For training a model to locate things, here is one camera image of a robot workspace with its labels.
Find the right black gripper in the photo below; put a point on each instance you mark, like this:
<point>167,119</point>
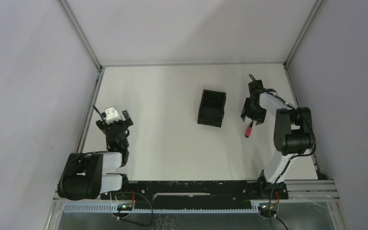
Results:
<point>253,115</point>

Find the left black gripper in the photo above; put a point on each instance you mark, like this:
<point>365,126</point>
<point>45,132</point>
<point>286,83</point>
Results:
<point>114,125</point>

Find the red handled screwdriver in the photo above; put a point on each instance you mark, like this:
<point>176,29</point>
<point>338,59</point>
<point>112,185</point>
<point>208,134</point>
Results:
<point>249,129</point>

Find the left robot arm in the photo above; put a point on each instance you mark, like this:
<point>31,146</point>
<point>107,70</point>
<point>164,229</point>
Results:
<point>84,175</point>

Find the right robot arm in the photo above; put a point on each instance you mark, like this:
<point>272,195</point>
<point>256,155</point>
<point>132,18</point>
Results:
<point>293,135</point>

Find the black plastic bin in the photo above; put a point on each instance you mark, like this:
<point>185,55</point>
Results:
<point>211,109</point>

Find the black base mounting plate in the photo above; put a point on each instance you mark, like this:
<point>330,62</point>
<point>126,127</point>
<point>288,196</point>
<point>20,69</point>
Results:
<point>244,189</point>

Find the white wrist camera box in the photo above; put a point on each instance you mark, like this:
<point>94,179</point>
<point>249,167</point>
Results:
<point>111,115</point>

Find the white toothed cable duct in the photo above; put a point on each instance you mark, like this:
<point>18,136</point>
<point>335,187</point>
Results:
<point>107,208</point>

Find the aluminium frame rail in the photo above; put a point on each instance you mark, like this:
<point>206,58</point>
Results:
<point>311,190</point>

